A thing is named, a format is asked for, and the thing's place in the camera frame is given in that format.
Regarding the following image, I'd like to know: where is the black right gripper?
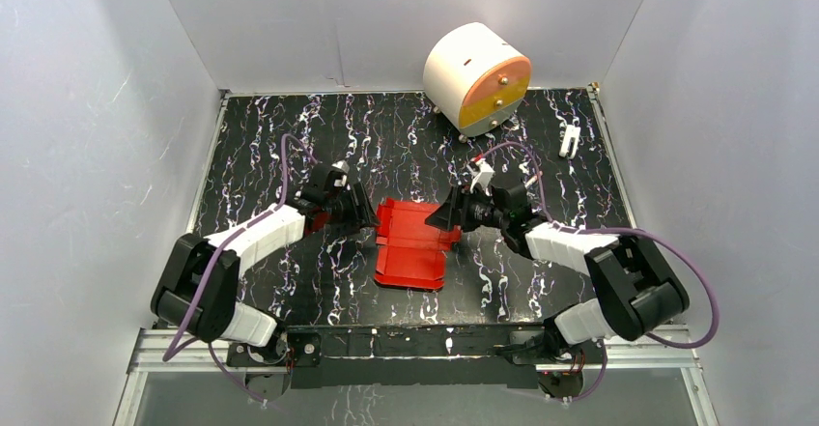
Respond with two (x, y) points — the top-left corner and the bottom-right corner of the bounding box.
(424, 185), (508, 233)

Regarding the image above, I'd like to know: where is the red paper box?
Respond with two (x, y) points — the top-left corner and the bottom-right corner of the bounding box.
(375, 198), (462, 291)

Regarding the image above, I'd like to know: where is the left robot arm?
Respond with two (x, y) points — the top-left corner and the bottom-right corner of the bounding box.
(150, 162), (380, 364)

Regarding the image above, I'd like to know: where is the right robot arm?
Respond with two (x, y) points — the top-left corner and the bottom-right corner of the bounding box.
(425, 185), (690, 362)

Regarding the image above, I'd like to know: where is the pink capped white pen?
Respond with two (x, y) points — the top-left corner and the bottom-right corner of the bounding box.
(528, 171), (542, 185)

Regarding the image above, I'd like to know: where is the white round drawer cabinet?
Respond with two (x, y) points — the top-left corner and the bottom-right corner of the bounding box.
(422, 22), (532, 142)

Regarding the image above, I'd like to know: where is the white clip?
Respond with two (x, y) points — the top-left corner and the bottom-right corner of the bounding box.
(558, 125), (580, 159)

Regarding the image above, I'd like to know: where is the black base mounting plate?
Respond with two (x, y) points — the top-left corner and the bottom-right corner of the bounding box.
(227, 323), (603, 390)

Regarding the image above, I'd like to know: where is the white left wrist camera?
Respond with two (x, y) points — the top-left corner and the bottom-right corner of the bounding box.
(329, 160), (350, 189)

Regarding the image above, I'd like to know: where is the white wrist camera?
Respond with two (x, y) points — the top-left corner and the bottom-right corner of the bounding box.
(467, 157), (494, 194)
(329, 160), (350, 189)

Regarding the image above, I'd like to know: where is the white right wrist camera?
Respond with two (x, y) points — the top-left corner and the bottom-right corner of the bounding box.
(467, 157), (494, 194)

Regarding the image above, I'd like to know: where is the aluminium frame rail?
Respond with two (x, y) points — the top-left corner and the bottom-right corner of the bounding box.
(114, 329), (719, 425)

